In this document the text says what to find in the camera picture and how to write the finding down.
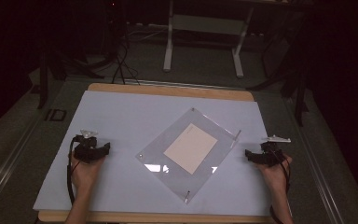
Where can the white table mat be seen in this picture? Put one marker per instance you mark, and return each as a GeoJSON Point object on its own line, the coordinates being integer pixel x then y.
{"type": "Point", "coordinates": [121, 124]}

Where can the black floor socket plate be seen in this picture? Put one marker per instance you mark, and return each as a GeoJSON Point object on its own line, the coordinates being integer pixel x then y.
{"type": "Point", "coordinates": [56, 114]}

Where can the metal floor rail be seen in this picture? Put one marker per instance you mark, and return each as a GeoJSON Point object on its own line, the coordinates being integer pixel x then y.
{"type": "Point", "coordinates": [317, 161]}
{"type": "Point", "coordinates": [3, 168]}

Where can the wooden table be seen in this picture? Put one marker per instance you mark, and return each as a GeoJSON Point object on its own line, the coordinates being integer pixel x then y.
{"type": "Point", "coordinates": [167, 90]}

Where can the black metal stand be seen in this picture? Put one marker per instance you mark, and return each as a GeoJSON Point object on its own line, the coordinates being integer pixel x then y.
{"type": "Point", "coordinates": [48, 71]}
{"type": "Point", "coordinates": [295, 77]}

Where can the beige card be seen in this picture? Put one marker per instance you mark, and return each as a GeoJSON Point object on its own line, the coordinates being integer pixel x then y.
{"type": "Point", "coordinates": [191, 148]}

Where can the metal floor strip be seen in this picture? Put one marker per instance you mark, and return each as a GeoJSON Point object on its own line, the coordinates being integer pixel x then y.
{"type": "Point", "coordinates": [183, 84]}

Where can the person's right hand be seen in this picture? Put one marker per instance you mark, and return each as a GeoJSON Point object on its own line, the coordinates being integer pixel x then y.
{"type": "Point", "coordinates": [273, 177]}

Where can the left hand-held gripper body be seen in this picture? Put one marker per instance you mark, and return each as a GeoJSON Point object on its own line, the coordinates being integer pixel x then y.
{"type": "Point", "coordinates": [85, 148]}

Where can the white metal desk frame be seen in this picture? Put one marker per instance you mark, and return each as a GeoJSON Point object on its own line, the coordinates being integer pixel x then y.
{"type": "Point", "coordinates": [205, 26]}

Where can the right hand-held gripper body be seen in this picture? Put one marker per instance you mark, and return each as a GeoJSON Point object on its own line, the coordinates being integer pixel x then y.
{"type": "Point", "coordinates": [273, 154]}

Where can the clear acrylic photo frame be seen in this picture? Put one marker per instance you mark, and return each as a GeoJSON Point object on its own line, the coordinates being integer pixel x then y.
{"type": "Point", "coordinates": [167, 168]}

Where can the person's left hand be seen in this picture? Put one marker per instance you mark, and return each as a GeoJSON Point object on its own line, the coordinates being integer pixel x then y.
{"type": "Point", "coordinates": [85, 175]}

